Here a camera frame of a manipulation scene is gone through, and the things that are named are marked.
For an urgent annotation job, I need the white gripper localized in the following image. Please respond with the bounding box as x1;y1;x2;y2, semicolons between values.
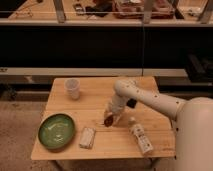
104;97;126;125

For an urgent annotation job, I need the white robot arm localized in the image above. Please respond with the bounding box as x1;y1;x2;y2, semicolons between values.
104;79;213;171

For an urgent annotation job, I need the green ceramic bowl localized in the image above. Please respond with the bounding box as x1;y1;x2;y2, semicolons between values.
38;113;76;150

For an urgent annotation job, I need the black phone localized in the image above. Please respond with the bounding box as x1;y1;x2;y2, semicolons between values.
126;99;137;108

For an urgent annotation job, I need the white plastic bottle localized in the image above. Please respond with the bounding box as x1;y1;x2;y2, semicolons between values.
129;117;153;155

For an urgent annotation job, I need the wooden table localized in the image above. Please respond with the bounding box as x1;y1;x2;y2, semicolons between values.
31;77;175;160

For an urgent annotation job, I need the translucent plastic cup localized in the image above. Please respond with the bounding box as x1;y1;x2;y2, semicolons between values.
64;78;80;100

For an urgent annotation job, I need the tray of items on shelf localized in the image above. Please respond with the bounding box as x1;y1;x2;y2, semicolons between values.
112;0;175;19

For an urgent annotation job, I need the black device on shelf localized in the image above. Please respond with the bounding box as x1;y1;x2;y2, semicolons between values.
73;3;85;15

